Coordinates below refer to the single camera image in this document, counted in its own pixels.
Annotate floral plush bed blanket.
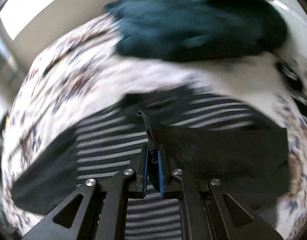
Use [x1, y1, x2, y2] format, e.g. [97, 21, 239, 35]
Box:
[1, 14, 307, 239]

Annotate teal velvet garment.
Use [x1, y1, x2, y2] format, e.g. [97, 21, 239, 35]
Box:
[105, 0, 287, 62]

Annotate black striped knit sweater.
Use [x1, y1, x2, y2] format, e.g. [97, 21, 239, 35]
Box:
[10, 84, 290, 240]

